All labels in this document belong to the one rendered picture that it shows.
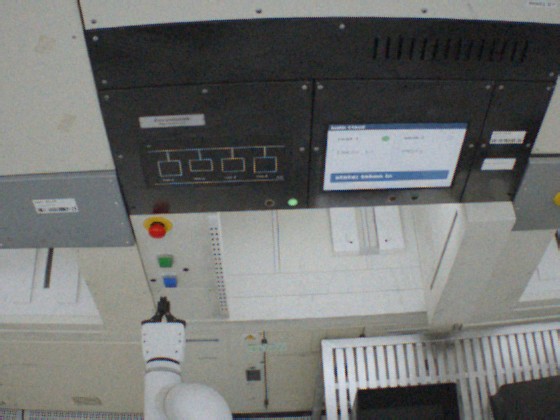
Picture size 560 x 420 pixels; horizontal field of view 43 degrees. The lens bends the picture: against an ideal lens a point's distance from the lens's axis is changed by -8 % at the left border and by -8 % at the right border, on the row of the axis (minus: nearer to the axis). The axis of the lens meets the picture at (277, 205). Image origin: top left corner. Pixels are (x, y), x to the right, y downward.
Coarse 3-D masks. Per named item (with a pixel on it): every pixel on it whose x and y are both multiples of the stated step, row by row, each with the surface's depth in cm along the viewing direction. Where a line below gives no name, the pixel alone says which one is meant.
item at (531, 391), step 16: (512, 384) 198; (528, 384) 198; (544, 384) 198; (496, 400) 201; (512, 400) 196; (528, 400) 195; (544, 400) 195; (496, 416) 201; (512, 416) 193; (528, 416) 192; (544, 416) 192
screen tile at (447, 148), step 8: (408, 136) 148; (416, 136) 149; (424, 136) 149; (432, 136) 149; (440, 136) 149; (456, 136) 149; (400, 144) 150; (408, 144) 151; (416, 144) 151; (424, 144) 151; (432, 144) 151; (440, 144) 151; (448, 144) 151; (456, 144) 151; (440, 152) 153; (448, 152) 153; (400, 160) 155; (408, 160) 155; (416, 160) 155; (424, 160) 155; (432, 160) 155; (440, 160) 155; (448, 160) 155
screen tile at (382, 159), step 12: (336, 144) 150; (348, 144) 150; (360, 144) 150; (372, 144) 150; (384, 144) 150; (336, 156) 153; (348, 156) 153; (360, 156) 153; (372, 156) 153; (384, 156) 153; (336, 168) 156; (372, 168) 156
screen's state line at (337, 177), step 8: (336, 176) 158; (344, 176) 158; (352, 176) 158; (360, 176) 159; (368, 176) 159; (376, 176) 159; (384, 176) 159; (392, 176) 159; (400, 176) 159; (408, 176) 159; (416, 176) 159; (424, 176) 159; (432, 176) 160; (440, 176) 160
